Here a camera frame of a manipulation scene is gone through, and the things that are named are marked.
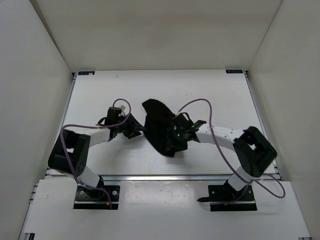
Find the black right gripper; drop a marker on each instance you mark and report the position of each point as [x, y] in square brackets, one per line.
[176, 146]

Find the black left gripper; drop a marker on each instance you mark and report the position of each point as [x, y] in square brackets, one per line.
[133, 122]

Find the black skirt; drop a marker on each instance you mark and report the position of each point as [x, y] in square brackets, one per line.
[159, 128]

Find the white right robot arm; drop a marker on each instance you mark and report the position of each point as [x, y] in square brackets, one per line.
[255, 153]

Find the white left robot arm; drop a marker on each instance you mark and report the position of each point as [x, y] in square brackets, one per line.
[70, 152]

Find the left blue corner label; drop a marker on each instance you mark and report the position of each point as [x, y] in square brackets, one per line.
[86, 73]

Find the blue corner label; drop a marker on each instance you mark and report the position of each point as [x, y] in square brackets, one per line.
[86, 73]
[233, 71]

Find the right blue corner label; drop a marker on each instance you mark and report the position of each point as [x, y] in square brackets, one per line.
[233, 71]

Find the aluminium front rail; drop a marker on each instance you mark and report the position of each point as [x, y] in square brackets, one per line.
[163, 177]

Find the aluminium rail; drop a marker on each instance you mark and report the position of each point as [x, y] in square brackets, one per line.
[163, 177]
[262, 121]
[62, 115]

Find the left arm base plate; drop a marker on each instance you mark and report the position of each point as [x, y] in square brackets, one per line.
[88, 199]

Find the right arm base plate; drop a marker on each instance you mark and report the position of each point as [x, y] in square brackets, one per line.
[223, 198]

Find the aluminium right side rail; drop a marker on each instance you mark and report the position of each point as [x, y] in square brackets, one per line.
[262, 121]

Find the aluminium left side rail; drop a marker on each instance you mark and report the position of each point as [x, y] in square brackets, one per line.
[62, 115]

